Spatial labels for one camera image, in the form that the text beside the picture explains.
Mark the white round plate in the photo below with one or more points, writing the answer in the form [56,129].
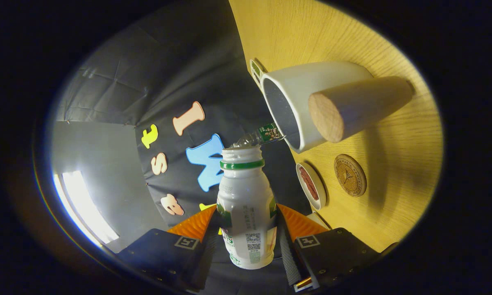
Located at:
[319,186]

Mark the white juice bottle green label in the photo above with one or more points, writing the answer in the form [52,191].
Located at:
[246,196]

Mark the red meat pieces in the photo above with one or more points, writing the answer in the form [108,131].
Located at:
[308,183]

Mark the black backdrop cloth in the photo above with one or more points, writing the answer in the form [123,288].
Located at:
[180,69]

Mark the clear plastic water bottle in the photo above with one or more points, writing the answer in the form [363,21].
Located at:
[254,138]

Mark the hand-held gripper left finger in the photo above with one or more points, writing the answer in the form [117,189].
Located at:
[159,250]

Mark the white divided dish with beans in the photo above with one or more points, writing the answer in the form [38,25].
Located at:
[256,71]

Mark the round cork coaster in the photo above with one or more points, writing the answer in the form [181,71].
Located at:
[350,175]

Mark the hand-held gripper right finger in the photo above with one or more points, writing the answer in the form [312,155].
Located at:
[289,256]

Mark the wooden table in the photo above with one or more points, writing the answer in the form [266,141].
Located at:
[311,28]

